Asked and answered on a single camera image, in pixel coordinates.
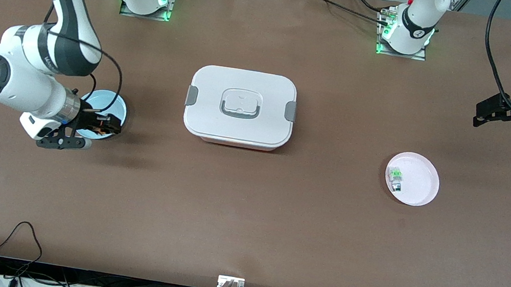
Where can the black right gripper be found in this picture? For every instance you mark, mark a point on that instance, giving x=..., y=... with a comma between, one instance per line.
x=89, y=118

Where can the orange push-button switch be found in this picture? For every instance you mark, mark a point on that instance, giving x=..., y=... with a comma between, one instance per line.
x=100, y=129

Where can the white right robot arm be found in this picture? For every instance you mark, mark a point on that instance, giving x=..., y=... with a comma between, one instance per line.
x=34, y=65

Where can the white lidded box grey clips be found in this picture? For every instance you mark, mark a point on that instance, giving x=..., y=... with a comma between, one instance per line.
x=240, y=109

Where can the light blue round plate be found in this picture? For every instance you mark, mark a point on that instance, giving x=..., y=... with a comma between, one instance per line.
x=110, y=100

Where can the pale pink round plate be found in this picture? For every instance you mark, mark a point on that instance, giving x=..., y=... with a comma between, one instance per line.
x=421, y=180

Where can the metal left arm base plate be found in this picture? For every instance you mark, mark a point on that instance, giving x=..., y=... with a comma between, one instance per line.
x=398, y=54

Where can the green push-button switch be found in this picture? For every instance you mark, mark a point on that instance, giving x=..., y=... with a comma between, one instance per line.
x=395, y=178

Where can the small white metal bracket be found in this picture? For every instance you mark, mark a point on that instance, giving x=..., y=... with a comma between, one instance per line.
x=223, y=281

